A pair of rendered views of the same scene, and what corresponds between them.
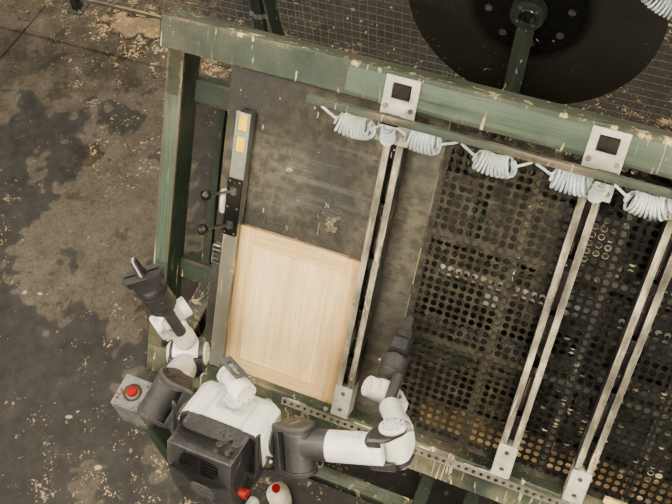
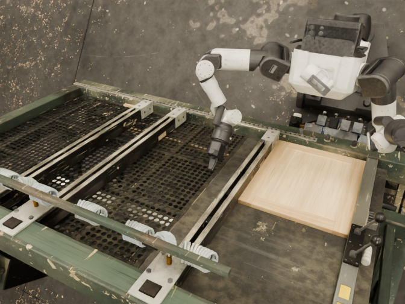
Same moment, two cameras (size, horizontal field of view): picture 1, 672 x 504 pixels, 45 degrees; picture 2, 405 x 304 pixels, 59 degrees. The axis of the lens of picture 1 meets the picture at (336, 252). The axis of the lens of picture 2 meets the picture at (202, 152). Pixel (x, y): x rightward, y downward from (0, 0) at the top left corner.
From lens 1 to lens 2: 1.57 m
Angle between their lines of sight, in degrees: 46
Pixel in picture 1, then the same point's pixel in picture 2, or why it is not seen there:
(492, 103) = (76, 264)
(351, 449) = (230, 52)
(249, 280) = (341, 201)
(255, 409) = not seen: hidden behind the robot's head
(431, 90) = (122, 285)
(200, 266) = (395, 221)
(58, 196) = not seen: outside the picture
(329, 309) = (273, 180)
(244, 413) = not seen: hidden behind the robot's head
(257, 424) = (299, 60)
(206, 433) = (332, 40)
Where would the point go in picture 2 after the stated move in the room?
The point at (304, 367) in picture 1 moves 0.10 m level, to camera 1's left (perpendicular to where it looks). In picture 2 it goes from (299, 156) to (319, 151)
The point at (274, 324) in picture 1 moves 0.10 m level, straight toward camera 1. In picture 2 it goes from (320, 177) to (312, 156)
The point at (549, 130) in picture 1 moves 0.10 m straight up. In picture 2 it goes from (46, 239) to (20, 244)
